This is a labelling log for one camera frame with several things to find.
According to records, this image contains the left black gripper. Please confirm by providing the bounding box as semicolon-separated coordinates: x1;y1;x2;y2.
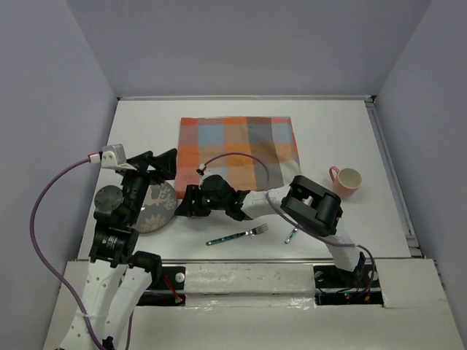
119;147;177;223

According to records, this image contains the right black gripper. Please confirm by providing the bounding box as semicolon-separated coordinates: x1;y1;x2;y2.
174;182;228;214

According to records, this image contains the grey plate with deer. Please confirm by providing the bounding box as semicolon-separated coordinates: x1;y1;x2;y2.
134;182;177;234

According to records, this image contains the orange grey checked cloth napkin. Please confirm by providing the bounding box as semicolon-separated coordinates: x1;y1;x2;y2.
174;117;301;198

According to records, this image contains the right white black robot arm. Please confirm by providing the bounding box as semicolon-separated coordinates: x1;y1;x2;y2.
175;175;365;286

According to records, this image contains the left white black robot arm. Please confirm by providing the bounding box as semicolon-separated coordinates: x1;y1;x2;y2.
59;144;177;349

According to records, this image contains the pink ceramic mug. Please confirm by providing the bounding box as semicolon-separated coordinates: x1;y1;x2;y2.
329;166;362;200

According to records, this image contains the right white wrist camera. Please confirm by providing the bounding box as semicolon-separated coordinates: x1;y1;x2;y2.
196;163;211;179

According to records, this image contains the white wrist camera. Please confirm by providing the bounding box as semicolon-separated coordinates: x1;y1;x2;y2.
196;163;211;179
101;144;133;170

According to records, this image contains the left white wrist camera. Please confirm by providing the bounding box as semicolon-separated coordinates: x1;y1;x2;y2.
101;144;133;170

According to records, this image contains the fork with green handle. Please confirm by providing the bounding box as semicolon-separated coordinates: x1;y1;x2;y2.
206;224;269;246

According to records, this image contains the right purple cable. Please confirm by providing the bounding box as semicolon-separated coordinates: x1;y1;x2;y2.
198;152;377;292

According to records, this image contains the purple cable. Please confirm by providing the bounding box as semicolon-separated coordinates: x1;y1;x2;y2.
198;152;377;292
31;155;134;350

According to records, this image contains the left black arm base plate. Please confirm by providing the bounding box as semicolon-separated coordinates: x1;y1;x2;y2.
137;265;186;307

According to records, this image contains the spoon with green handle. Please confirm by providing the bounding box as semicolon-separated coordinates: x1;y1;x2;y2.
284;228;298;244

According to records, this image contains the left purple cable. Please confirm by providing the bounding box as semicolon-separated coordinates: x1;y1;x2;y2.
31;155;134;350

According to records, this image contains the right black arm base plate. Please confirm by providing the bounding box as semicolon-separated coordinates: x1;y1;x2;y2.
313;265;384;306

